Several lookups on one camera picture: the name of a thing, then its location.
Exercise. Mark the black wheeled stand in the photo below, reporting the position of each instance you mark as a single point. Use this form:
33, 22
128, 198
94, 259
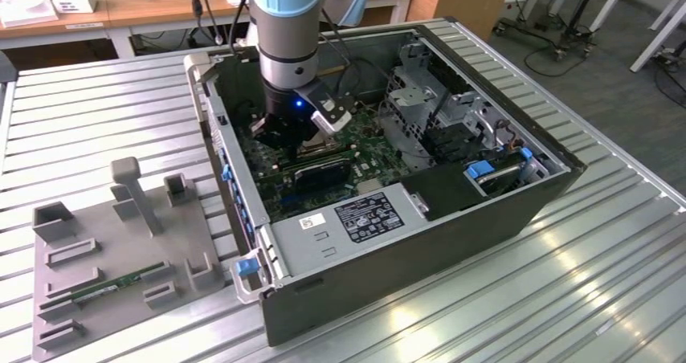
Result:
567, 42

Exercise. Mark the white table frame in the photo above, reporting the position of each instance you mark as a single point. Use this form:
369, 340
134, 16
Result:
610, 1
658, 37

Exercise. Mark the black open PC case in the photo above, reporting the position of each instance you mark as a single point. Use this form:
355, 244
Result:
401, 282

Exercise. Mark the CPU socket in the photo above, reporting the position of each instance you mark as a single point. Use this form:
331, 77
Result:
324, 151

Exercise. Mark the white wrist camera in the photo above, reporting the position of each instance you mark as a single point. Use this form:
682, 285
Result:
329, 112

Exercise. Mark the green motherboard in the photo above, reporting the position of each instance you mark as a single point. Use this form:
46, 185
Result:
375, 154

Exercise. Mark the small blue clip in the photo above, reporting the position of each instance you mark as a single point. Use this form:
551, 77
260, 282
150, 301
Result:
524, 153

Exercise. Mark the wooden desk white frame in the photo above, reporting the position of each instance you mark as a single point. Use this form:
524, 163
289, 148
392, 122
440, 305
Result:
160, 9

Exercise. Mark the green RAM stick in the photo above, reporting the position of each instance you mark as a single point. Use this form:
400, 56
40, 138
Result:
114, 282

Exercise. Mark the blue disk carrier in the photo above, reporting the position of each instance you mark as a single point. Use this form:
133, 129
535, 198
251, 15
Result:
477, 170

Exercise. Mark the grey parts rack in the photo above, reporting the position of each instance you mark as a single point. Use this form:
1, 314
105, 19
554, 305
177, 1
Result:
122, 250

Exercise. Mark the black graphics card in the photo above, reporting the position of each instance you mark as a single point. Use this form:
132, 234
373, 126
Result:
321, 176

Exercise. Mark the blue case latch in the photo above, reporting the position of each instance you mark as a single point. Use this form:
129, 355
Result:
243, 267

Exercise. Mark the flat white box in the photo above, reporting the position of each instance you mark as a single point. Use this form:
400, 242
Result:
32, 15

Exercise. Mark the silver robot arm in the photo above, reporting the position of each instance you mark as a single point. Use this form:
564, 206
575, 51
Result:
285, 46

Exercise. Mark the metal drive cage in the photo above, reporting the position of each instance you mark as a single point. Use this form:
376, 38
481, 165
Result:
407, 102

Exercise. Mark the wooden cabinet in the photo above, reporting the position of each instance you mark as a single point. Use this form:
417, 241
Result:
465, 1

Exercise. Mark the grey power supply unit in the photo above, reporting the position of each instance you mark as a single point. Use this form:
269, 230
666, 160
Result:
311, 246

